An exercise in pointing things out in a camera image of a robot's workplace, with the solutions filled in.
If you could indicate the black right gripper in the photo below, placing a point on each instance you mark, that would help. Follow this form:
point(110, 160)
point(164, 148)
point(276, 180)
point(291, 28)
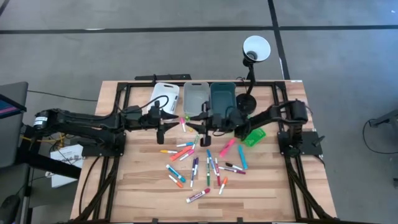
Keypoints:
point(220, 123)

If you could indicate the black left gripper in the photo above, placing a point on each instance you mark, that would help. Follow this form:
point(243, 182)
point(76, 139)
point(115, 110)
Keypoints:
point(154, 119)

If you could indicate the pink cap white marker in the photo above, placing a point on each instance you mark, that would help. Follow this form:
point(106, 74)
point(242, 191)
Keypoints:
point(183, 124)
point(186, 155)

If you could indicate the green cap white marker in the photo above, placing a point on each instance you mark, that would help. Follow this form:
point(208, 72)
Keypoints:
point(195, 141)

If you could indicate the light blue cap white marker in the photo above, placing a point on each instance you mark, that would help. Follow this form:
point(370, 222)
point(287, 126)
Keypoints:
point(185, 144)

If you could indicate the white plastic bin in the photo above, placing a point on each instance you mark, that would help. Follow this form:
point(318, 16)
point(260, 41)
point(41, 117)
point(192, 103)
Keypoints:
point(166, 93)

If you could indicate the yellow cap white marker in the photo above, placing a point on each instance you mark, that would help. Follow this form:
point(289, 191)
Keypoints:
point(168, 151)

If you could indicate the blue thin marker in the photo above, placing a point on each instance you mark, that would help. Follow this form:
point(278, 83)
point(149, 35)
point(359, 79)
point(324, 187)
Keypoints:
point(209, 153)

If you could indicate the orange highlighter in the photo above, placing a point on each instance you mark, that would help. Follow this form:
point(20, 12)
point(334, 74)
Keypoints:
point(180, 153)

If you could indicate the pink highlighter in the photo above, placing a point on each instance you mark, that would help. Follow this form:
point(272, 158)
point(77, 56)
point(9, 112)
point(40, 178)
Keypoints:
point(227, 147)

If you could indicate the purple cap white marker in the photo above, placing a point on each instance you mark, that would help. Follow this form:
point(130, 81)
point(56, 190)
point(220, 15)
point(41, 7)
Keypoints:
point(192, 179)
point(196, 163)

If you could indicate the teal fat marker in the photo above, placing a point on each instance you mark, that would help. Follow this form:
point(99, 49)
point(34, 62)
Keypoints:
point(175, 173)

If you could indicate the black cap white marker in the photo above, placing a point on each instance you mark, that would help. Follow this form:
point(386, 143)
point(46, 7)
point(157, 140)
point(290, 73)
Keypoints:
point(231, 165)

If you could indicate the light blue highlighter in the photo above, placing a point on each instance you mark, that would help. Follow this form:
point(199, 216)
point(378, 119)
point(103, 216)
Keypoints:
point(242, 157)

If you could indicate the green thin marker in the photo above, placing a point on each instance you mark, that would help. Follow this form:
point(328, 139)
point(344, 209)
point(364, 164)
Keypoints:
point(208, 179)

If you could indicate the green plastic mesh basket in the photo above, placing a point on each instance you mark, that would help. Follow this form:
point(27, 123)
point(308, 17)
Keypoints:
point(255, 137)

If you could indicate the red thin marker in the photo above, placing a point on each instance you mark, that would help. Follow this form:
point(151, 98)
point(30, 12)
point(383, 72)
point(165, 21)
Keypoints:
point(218, 177)

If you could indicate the maroon thin marker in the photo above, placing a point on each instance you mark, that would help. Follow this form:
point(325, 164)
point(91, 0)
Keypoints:
point(236, 170)

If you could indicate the orange cap white marker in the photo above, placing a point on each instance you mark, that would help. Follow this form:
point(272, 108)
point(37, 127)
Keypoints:
point(223, 185)
point(176, 181)

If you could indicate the dark red fat marker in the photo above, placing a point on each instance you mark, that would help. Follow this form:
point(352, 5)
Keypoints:
point(198, 195)

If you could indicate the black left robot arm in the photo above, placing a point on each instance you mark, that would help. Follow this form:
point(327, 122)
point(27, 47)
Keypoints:
point(93, 123)

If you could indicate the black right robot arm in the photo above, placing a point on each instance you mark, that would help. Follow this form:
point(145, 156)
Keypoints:
point(270, 113)

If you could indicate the grey plastic bin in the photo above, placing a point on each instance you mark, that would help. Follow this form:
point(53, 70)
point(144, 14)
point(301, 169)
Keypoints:
point(196, 98)

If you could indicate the dark teal plastic bin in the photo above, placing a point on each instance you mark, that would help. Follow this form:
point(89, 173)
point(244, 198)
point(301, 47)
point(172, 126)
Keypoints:
point(222, 96)

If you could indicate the black power strip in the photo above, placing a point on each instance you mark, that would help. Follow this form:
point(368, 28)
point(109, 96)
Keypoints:
point(168, 77)

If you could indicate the black gooseneck desk lamp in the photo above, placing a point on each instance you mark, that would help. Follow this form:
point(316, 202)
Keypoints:
point(245, 102)

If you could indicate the white paper sheet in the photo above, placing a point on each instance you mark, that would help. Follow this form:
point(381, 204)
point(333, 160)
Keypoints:
point(66, 152)

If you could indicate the black stand leg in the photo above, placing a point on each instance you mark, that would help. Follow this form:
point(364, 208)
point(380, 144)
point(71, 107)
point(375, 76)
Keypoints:
point(46, 161)

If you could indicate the dark monitor with coloured screen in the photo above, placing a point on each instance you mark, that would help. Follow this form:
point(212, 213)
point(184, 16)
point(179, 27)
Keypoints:
point(7, 107)

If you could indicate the black computer mouse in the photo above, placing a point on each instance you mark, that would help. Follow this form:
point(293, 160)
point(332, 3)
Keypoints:
point(9, 208)

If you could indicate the grey table leg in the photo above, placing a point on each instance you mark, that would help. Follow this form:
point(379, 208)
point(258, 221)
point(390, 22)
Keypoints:
point(388, 117)

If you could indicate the black aluminium table frame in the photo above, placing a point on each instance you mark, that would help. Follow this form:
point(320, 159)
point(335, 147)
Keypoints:
point(121, 87)

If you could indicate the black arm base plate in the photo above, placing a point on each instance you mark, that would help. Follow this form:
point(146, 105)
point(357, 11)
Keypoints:
point(308, 141)
point(102, 151)

